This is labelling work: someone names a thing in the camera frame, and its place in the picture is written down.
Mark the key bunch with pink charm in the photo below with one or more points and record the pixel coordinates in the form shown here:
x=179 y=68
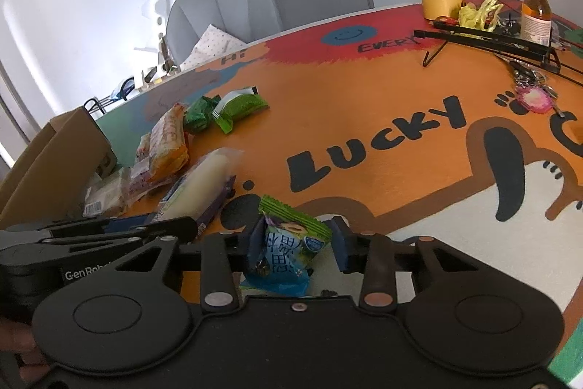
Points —
x=534 y=97

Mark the dark green snack packet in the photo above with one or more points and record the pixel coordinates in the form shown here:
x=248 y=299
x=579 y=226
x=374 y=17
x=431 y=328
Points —
x=198 y=115

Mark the colourful printed table mat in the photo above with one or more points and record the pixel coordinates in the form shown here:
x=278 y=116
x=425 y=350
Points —
x=364 y=120

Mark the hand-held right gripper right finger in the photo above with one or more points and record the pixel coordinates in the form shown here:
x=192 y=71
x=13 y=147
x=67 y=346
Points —
x=342 y=247

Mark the yellow tape roll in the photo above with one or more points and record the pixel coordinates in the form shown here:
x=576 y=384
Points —
x=439 y=4

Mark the person's left hand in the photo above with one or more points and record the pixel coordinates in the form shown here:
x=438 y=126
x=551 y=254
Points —
x=16 y=336

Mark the green and blue snack packet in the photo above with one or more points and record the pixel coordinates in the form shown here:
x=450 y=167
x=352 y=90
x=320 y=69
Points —
x=282 y=247

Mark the long white snack packet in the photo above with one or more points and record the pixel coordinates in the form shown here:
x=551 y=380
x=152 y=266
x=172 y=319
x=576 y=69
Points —
x=205 y=181

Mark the light green white snack packet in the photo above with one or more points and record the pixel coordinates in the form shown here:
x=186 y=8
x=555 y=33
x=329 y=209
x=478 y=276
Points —
x=241 y=106

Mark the brown cardboard box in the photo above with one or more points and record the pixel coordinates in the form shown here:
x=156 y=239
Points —
x=41 y=170

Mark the black metal shoe rack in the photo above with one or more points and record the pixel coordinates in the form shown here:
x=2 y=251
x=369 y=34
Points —
x=97 y=103

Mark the large orange snack packet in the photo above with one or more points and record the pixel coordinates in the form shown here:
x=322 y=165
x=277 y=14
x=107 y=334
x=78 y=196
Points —
x=168 y=143

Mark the glass bottle with amber liquid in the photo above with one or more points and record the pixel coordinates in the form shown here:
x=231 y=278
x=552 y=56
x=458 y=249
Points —
x=536 y=6

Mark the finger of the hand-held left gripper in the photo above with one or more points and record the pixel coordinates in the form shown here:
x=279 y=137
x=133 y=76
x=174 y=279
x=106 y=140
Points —
x=175 y=229
x=130 y=223

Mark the beige snack packet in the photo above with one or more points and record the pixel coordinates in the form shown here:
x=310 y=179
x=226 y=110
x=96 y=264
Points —
x=107 y=195

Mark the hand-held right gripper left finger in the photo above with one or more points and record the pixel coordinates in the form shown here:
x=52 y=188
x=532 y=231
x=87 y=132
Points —
x=253 y=248

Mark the black folding metal stand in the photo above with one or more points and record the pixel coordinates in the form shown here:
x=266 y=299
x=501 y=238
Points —
x=483 y=40

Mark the grey armchair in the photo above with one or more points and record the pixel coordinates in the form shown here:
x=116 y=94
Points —
x=218 y=6

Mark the blue and white bag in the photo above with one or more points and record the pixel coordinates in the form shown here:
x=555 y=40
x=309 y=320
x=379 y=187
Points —
x=123 y=88

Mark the yellow plastic bag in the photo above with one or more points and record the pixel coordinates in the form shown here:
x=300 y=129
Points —
x=473 y=15

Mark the purple snack packet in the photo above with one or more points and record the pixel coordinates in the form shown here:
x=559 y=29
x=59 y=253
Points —
x=215 y=211

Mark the pink clear snack packet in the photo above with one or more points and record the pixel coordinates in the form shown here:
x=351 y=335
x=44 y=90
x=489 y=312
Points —
x=143 y=180

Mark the white dotted pillow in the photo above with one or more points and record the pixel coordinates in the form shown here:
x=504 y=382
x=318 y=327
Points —
x=209 y=45

